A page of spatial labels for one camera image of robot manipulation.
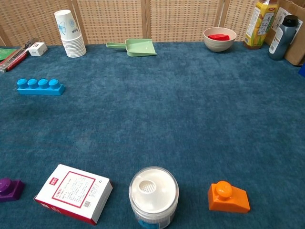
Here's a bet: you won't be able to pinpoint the light blue four-stud block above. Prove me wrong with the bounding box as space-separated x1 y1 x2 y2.
17 78 65 96

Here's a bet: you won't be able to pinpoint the dark grey bottle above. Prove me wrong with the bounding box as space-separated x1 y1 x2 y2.
267 15 300 61

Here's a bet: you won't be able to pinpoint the small purple two-stud block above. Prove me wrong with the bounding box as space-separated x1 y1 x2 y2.
0 177 25 203

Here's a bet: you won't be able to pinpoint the orange one-stud block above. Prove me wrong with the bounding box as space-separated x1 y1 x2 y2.
207 180 251 213

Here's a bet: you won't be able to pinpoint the beige bowl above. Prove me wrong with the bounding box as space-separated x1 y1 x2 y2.
203 27 237 52

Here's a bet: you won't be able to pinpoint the open cardboard box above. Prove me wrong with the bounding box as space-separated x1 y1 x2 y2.
264 0 305 66

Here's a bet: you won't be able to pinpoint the red block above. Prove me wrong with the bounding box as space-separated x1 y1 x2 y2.
207 33 230 41

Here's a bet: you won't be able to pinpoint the small white box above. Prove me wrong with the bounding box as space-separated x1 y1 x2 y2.
28 42 48 57

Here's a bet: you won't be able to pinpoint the white box with red frame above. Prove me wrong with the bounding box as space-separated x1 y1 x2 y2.
34 164 113 226

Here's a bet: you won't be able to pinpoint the red utility knife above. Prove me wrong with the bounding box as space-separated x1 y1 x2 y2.
0 38 39 73

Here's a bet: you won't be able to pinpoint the blue table cloth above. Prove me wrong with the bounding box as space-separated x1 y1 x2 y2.
0 41 305 229

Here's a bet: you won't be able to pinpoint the light green dustpan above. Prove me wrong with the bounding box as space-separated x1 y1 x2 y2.
106 39 158 57

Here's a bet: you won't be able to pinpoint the green sachet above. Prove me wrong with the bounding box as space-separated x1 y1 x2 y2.
0 47 19 62

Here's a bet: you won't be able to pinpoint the yellow tea drink bottle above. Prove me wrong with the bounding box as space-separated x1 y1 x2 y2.
243 0 280 50

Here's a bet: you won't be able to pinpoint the bamboo folding screen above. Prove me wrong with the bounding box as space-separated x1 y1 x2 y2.
0 0 265 47

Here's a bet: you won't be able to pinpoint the white round lidded jar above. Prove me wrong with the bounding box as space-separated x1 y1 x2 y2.
129 166 180 229

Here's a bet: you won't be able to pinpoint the white paper cups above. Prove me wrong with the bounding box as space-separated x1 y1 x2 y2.
54 9 87 58

